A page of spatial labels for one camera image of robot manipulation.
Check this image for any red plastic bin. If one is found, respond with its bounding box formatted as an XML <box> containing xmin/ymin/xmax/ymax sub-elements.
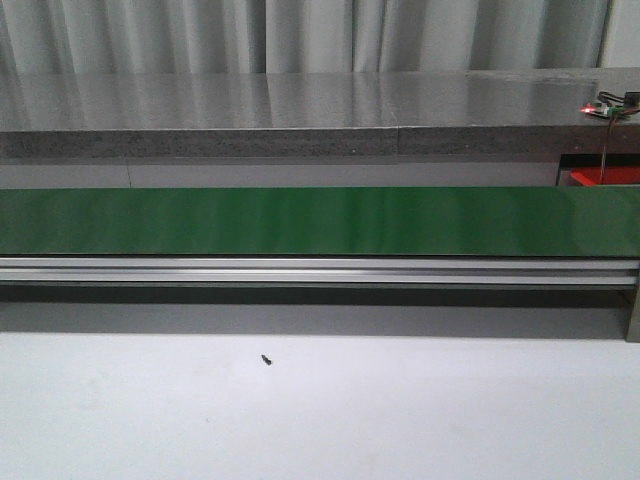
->
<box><xmin>570</xmin><ymin>166</ymin><xmax>640</xmax><ymax>186</ymax></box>

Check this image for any small green circuit board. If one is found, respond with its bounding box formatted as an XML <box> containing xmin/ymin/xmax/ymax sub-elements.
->
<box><xmin>580</xmin><ymin>101</ymin><xmax>631</xmax><ymax>120</ymax></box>

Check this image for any grey stone counter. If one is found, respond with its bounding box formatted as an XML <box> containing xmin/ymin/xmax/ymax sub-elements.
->
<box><xmin>1</xmin><ymin>68</ymin><xmax>639</xmax><ymax>188</ymax></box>

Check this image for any green conveyor belt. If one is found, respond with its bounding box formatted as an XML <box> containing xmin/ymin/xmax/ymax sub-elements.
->
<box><xmin>1</xmin><ymin>187</ymin><xmax>639</xmax><ymax>258</ymax></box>

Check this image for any white curtain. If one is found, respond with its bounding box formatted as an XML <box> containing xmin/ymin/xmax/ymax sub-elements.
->
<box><xmin>1</xmin><ymin>1</ymin><xmax>609</xmax><ymax>74</ymax></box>

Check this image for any aluminium conveyor frame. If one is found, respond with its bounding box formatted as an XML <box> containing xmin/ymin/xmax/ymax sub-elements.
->
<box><xmin>1</xmin><ymin>256</ymin><xmax>639</xmax><ymax>342</ymax></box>

